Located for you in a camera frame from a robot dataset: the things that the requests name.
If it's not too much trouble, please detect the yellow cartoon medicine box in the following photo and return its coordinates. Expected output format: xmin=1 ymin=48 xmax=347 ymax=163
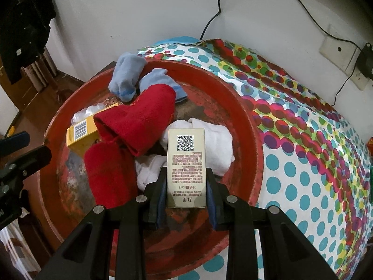
xmin=66 ymin=103 xmax=119 ymax=158

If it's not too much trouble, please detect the red sock with gold print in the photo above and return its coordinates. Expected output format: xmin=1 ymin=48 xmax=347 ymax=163
xmin=84 ymin=142 xmax=138 ymax=209

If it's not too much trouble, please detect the white sock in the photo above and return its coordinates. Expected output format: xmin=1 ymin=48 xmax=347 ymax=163
xmin=160 ymin=118 xmax=235 ymax=176
xmin=135 ymin=154 xmax=167 ymax=191

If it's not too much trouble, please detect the beige cosmetic box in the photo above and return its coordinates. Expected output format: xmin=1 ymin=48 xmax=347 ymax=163
xmin=167 ymin=128 xmax=207 ymax=209

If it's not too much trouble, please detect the light blue sock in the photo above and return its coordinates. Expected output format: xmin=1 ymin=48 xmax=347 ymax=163
xmin=138 ymin=68 xmax=188 ymax=103
xmin=108 ymin=52 xmax=147 ymax=102

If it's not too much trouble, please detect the dark wooden nightstand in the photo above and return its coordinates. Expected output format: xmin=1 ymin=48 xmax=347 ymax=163
xmin=0 ymin=61 xmax=118 ymax=269

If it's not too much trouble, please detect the polka dot bed sheet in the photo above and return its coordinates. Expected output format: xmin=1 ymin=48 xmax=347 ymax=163
xmin=138 ymin=39 xmax=372 ymax=279

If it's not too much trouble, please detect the red round tray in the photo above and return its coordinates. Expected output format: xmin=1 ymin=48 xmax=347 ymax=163
xmin=38 ymin=60 xmax=264 ymax=279

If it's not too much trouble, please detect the orange red snack packet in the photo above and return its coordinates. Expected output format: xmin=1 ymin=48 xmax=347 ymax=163
xmin=367 ymin=137 xmax=373 ymax=158

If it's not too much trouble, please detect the black hanging jacket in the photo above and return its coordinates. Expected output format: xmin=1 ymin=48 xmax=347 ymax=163
xmin=1 ymin=0 xmax=56 ymax=85

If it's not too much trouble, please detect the black power adapter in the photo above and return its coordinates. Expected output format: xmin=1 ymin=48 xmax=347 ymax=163
xmin=357 ymin=42 xmax=373 ymax=80

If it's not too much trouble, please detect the white wall socket plate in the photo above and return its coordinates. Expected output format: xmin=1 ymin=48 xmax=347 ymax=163
xmin=319 ymin=35 xmax=369 ymax=91

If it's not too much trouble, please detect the black hanging cable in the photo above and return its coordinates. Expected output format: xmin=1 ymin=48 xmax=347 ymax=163
xmin=199 ymin=0 xmax=224 ymax=41

